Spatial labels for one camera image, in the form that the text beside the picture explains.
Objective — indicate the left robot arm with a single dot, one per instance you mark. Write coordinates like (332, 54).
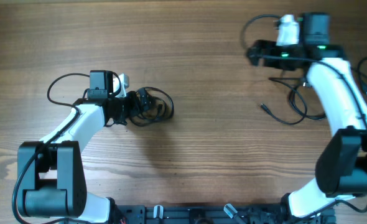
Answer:
(51, 181)

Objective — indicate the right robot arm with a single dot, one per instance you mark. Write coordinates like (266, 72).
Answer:
(341, 171)

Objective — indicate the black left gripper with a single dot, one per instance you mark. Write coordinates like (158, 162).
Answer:
(118, 119)

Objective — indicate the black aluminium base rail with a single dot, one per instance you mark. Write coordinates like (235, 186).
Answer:
(252, 214)

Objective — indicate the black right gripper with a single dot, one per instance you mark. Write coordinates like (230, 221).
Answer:
(253, 54)

